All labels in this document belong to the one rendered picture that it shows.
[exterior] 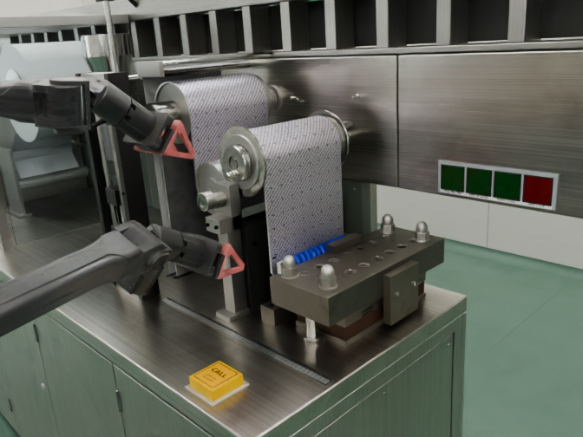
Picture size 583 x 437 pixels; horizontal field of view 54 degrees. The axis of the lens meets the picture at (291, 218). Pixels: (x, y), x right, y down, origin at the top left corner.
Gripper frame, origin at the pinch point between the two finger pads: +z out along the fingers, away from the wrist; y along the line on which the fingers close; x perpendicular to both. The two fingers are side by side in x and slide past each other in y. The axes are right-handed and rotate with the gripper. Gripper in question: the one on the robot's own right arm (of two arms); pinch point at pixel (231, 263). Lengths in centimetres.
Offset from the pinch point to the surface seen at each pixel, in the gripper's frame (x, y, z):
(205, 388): -21.7, 11.2, -6.7
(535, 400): -18, 6, 178
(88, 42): 46, -75, -11
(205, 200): 10.5, -8.0, -4.8
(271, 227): 9.5, 0.5, 7.0
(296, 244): 8.1, 0.5, 16.0
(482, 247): 57, -85, 289
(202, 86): 36.7, -25.6, -2.6
